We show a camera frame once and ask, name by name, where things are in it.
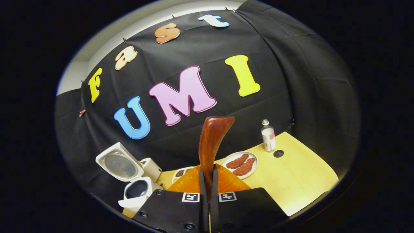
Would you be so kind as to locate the black backdrop cloth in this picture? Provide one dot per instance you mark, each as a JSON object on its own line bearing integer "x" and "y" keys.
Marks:
{"x": 291, "y": 81}

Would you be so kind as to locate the white round plate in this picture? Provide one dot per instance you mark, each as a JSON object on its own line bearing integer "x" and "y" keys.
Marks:
{"x": 252, "y": 158}

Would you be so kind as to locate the brown wooden spoon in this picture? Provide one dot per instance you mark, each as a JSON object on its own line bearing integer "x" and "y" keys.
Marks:
{"x": 210, "y": 142}

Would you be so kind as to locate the clear bottle with pink label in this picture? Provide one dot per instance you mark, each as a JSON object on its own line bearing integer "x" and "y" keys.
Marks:
{"x": 268, "y": 139}

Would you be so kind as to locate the white rice cooker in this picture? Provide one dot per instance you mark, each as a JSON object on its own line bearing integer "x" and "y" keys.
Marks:
{"x": 129, "y": 200}

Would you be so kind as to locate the white divided grain dish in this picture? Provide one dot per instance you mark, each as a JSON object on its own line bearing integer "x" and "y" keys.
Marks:
{"x": 179, "y": 173}

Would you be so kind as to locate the red-brown meat piece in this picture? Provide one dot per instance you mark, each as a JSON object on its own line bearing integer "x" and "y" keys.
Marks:
{"x": 245, "y": 167}
{"x": 237, "y": 160}

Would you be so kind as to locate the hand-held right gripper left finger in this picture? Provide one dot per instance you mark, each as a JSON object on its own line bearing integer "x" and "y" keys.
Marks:
{"x": 203, "y": 210}

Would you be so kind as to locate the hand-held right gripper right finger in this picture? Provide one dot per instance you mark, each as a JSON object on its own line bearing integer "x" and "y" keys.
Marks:
{"x": 215, "y": 207}

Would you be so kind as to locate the pink backdrop clip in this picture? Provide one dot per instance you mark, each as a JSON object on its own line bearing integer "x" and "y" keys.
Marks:
{"x": 82, "y": 113}

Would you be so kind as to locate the black table grommet hole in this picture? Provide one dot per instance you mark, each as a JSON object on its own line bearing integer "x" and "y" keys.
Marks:
{"x": 278, "y": 153}

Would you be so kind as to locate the white toaster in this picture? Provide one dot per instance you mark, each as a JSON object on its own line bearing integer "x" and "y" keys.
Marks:
{"x": 152, "y": 168}

